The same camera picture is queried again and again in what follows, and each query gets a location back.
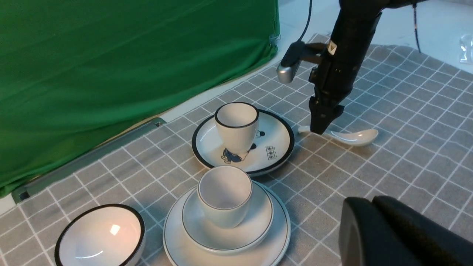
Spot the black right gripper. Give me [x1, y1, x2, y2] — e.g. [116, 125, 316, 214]
[309, 11, 381, 135]

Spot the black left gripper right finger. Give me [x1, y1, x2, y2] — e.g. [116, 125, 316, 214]
[372, 196, 473, 266]

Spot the grey checked tablecloth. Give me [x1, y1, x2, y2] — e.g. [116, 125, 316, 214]
[0, 45, 472, 266]

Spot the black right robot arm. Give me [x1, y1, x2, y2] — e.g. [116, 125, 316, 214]
[304, 0, 418, 134]

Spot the thin-rimmed white bowl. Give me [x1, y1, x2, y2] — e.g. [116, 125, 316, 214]
[182, 186, 274, 255]

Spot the black-rimmed white cup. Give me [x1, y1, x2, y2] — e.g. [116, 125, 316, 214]
[214, 102, 259, 154]

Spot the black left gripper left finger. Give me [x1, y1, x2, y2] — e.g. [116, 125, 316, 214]
[338, 197, 421, 266]

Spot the black-rimmed white bowl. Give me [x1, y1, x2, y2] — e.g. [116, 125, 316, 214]
[54, 204, 146, 266]

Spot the large white thin-rimmed plate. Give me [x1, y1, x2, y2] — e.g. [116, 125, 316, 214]
[163, 182, 291, 266]

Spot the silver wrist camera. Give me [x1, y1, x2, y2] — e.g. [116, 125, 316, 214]
[276, 41, 305, 84]

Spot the plain white ceramic spoon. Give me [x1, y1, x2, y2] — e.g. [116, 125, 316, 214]
[298, 126, 379, 147]

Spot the black-rimmed illustrated plate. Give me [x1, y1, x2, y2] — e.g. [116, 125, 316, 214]
[191, 109, 295, 177]

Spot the thin-rimmed white cup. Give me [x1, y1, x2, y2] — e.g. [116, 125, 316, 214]
[197, 166, 253, 228]

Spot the clear plastic object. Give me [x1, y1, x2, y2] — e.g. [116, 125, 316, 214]
[459, 34, 473, 65]

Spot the green backdrop cloth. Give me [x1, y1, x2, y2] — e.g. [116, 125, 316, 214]
[0, 0, 279, 197]

